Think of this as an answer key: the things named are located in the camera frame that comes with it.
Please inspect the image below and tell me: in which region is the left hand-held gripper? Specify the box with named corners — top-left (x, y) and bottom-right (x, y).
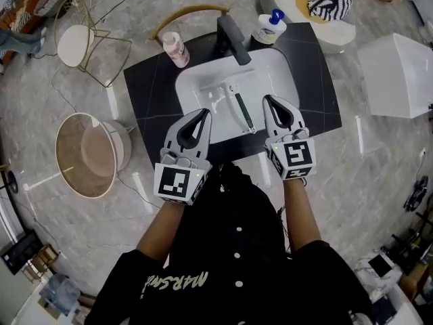
top-left (154, 108), bottom-right (213, 207)

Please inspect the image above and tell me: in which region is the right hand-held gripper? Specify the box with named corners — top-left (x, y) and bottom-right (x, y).
top-left (262, 94), bottom-right (317, 181)

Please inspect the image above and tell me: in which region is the toothbrush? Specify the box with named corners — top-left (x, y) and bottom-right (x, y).
top-left (199, 79), bottom-right (258, 135)

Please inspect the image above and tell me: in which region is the person's left forearm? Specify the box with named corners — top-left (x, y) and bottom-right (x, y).
top-left (135, 200), bottom-right (186, 263)

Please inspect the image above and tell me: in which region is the person's right forearm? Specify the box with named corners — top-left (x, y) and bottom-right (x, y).
top-left (281, 177), bottom-right (323, 254)

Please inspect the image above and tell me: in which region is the white sink basin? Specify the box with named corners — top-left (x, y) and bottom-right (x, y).
top-left (174, 47), bottom-right (302, 146)

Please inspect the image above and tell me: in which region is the black top wooden vanity cabinet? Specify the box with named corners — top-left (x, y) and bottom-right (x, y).
top-left (122, 21), bottom-right (343, 169)

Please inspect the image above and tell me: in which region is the pink bottle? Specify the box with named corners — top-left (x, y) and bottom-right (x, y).
top-left (162, 30), bottom-right (191, 69)

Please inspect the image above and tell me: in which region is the white blue pump soap bottle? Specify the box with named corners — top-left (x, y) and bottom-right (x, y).
top-left (251, 8), bottom-right (288, 46)

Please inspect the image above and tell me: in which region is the black faucet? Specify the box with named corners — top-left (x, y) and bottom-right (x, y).
top-left (214, 14), bottom-right (253, 67)

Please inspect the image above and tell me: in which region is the white round armchair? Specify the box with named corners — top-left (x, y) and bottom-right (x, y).
top-left (259, 0), bottom-right (357, 55)

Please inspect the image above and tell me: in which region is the round beige side table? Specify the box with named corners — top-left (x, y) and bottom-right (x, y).
top-left (54, 112), bottom-right (133, 200)

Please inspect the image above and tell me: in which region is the curved wooden chair back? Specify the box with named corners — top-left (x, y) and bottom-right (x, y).
top-left (148, 4), bottom-right (232, 42)

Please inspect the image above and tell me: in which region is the white bathtub block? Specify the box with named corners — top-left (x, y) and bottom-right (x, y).
top-left (356, 32), bottom-right (433, 120)

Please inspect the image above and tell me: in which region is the person's black buttoned shirt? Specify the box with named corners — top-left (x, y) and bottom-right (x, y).
top-left (84, 162), bottom-right (377, 325)

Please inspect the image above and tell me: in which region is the black headset device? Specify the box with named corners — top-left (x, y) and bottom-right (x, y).
top-left (403, 175), bottom-right (430, 213)

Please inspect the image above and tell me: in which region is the black round stand base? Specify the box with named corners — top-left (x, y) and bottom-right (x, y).
top-left (4, 169), bottom-right (19, 195)

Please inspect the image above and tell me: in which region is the marble top table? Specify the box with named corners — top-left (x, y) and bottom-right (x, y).
top-left (352, 251), bottom-right (407, 305)

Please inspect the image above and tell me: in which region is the small wooden stool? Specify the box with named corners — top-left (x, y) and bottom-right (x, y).
top-left (21, 243), bottom-right (61, 283)

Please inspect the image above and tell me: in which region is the grey blue bag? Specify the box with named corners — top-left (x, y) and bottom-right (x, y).
top-left (38, 272), bottom-right (83, 318)

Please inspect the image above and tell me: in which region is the black box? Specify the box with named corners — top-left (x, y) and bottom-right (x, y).
top-left (1, 230), bottom-right (44, 277)

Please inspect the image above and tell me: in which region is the orange sofa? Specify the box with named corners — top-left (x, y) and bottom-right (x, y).
top-left (0, 0), bottom-right (64, 68)

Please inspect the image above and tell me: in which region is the gold wire chair white seat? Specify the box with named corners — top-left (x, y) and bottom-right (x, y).
top-left (53, 0), bottom-right (133, 89)

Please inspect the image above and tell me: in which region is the black floor cable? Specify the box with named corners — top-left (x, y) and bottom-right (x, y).
top-left (90, 0), bottom-right (160, 27)

